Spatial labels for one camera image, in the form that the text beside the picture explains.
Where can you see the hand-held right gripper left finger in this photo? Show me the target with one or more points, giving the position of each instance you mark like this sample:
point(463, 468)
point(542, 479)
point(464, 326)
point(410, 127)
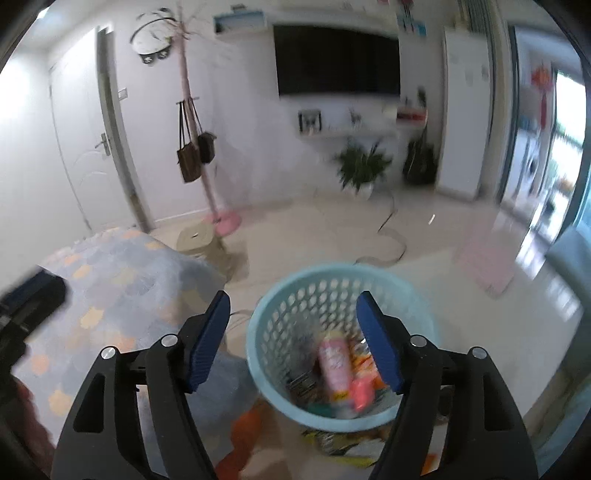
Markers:
point(210, 341)

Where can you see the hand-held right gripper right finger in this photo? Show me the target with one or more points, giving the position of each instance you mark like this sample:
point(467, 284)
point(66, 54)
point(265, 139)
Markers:
point(378, 346)

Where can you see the light blue plastic basket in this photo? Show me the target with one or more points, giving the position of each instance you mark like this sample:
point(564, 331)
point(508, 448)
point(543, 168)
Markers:
point(300, 300)

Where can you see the dark shoulder bag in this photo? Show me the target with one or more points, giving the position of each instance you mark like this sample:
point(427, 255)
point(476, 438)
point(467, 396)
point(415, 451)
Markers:
point(206, 147)

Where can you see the person's left forearm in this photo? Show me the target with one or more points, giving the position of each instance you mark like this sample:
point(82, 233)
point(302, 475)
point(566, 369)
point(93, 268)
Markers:
point(25, 415)

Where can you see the orange snack packet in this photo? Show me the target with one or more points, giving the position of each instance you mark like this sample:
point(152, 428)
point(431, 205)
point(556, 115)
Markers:
point(362, 392)

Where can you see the pink plastic bottle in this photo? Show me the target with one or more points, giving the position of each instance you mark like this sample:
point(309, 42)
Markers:
point(334, 369)

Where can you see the printed blanket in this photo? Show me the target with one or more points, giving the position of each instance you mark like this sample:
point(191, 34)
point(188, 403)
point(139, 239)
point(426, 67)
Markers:
point(115, 286)

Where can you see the orange patterned floor mat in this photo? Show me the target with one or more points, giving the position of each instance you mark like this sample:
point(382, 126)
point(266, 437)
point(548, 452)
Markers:
point(244, 438)

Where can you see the beige plastic stool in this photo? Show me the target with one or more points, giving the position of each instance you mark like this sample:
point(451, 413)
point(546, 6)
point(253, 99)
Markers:
point(198, 237)

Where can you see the yellow snack wrapper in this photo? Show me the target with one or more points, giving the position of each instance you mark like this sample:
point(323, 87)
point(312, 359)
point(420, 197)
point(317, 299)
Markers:
point(341, 445)

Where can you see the pink floor mat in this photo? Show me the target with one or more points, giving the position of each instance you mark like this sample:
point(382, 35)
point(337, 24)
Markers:
point(489, 258)

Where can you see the potted green plant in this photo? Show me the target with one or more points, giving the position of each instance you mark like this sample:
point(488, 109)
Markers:
point(362, 168)

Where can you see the brown tote bag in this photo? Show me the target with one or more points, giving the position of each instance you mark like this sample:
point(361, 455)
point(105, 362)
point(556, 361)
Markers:
point(188, 164)

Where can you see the pink coat rack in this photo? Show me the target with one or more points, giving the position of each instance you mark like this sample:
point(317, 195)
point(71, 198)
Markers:
point(198, 157)

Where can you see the black guitar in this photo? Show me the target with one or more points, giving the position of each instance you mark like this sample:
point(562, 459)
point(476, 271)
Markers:
point(420, 164)

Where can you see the white door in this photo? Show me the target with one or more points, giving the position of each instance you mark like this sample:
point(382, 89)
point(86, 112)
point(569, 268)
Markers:
point(83, 115)

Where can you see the grey blue sofa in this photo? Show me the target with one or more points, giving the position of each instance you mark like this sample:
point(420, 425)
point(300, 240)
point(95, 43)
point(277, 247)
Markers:
point(570, 267)

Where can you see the small figurine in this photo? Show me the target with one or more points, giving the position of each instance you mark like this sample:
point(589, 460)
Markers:
point(355, 117)

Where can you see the framed butterfly picture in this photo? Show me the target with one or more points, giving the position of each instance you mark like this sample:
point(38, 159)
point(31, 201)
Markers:
point(309, 121)

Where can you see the white standing air conditioner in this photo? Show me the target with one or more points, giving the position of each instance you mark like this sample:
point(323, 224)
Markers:
point(464, 115)

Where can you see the glass sliding door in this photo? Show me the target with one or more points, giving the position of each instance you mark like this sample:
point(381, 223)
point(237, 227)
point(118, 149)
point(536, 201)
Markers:
point(568, 152)

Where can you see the red hanging decoration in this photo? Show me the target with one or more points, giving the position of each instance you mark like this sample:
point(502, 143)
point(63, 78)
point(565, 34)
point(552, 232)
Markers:
point(542, 85)

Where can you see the red and white wall shelf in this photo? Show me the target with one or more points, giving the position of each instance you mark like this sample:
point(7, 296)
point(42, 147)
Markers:
point(411, 114)

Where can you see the black wall television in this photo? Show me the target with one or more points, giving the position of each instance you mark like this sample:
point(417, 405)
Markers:
point(337, 60)

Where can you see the round wall clock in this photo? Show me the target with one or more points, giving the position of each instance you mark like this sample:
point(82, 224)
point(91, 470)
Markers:
point(150, 39)

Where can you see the blue wall shelf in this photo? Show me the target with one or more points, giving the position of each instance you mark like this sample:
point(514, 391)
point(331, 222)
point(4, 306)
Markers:
point(240, 21)

